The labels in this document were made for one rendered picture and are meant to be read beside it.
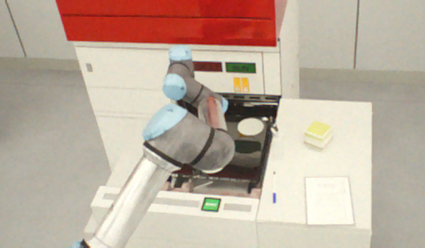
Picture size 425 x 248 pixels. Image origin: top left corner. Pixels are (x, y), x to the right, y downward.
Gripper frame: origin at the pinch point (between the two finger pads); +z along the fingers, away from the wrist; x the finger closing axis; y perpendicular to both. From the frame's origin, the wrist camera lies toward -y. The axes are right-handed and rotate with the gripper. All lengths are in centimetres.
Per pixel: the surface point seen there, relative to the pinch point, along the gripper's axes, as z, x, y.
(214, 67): -10.5, -16.0, 22.9
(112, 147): 35, 29, 49
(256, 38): -27.1, -29.4, 10.0
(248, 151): 9.2, -17.7, -6.4
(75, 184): 99, 56, 103
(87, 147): 99, 45, 133
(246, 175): 9.1, -13.0, -17.8
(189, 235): 13.6, 12.7, -32.4
